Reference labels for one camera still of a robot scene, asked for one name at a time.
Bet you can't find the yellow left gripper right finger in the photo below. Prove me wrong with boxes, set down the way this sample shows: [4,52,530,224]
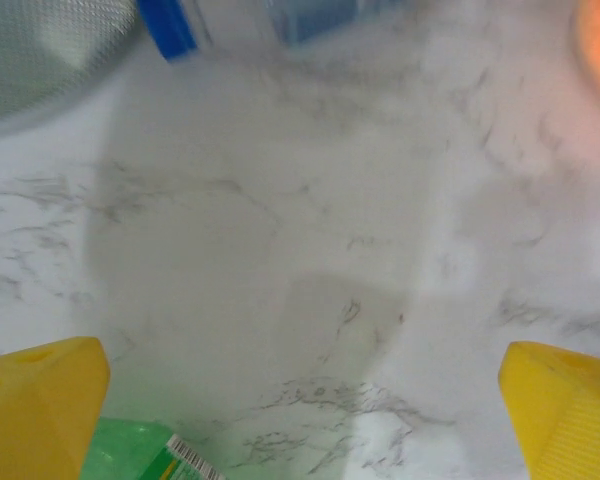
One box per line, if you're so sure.
[498,341,600,480]

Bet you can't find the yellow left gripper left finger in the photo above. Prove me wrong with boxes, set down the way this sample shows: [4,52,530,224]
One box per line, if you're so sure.
[0,337,112,480]

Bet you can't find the crushed green plastic bottle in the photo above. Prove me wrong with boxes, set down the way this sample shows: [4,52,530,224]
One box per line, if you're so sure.
[79,417,226,480]

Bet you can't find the silver mesh waste bin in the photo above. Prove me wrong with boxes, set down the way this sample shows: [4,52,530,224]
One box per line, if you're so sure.
[0,0,141,139]

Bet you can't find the soda water bottle blue cap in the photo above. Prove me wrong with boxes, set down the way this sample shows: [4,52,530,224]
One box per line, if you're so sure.
[134,0,366,62]

